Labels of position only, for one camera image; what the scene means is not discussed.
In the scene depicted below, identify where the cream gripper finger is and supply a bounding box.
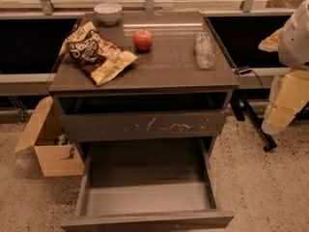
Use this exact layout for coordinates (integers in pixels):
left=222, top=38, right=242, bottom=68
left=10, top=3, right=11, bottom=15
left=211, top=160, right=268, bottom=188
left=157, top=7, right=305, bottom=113
left=262, top=106, right=299, bottom=134
left=258, top=28, right=282, bottom=52

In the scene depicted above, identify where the brown and yellow chip bag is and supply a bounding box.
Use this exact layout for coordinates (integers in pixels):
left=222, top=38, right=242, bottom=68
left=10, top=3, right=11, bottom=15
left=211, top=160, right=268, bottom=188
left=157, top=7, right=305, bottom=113
left=59, top=21, right=138, bottom=86

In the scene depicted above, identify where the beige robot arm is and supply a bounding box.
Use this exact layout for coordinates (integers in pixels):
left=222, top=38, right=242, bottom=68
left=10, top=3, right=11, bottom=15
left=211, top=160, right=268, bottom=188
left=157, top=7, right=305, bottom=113
left=259, top=0, right=309, bottom=134

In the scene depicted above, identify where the dark brown drawer cabinet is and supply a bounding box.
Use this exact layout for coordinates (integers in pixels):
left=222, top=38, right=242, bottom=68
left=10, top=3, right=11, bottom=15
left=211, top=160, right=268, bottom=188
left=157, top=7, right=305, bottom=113
left=49, top=12, right=239, bottom=156

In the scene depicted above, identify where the closed upper drawer front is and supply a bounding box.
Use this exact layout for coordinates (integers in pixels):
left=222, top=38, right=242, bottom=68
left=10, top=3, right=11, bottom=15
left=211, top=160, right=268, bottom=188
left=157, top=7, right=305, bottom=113
left=60, top=111, right=226, bottom=142

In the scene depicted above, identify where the open bottom drawer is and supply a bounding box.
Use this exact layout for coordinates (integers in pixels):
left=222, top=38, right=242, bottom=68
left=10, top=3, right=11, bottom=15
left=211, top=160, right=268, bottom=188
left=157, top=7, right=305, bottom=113
left=61, top=138, right=234, bottom=232

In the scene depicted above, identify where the black wheeled stand leg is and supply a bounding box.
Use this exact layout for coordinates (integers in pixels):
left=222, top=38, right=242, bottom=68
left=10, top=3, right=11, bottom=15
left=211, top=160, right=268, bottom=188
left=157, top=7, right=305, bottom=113
left=230, top=99, right=277, bottom=152

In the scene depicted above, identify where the clear plastic water bottle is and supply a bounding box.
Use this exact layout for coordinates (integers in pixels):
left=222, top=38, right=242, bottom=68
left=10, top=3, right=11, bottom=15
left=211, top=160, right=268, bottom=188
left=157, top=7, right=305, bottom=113
left=195, top=32, right=215, bottom=69

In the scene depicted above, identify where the red apple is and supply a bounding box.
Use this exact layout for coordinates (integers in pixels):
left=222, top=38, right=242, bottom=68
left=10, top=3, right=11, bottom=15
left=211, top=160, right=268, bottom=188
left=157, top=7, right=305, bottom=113
left=133, top=30, right=154, bottom=51

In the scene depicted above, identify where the white ceramic bowl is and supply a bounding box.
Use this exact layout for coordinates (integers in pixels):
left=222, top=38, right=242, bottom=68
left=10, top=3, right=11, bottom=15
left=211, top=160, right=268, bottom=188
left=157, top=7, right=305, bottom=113
left=94, top=3, right=123, bottom=25

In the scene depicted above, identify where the open cardboard box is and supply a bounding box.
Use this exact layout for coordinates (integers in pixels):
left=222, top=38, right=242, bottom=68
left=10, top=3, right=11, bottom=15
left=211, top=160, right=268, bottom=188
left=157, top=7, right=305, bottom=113
left=14, top=97, right=84, bottom=177

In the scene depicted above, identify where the black cable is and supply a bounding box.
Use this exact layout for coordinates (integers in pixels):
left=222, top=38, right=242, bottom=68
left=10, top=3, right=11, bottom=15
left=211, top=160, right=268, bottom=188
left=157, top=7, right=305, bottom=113
left=233, top=65, right=266, bottom=89

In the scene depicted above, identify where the metal window railing frame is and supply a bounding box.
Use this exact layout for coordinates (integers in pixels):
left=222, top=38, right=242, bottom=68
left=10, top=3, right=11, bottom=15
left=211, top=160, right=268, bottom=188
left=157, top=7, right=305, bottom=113
left=0, top=0, right=309, bottom=20

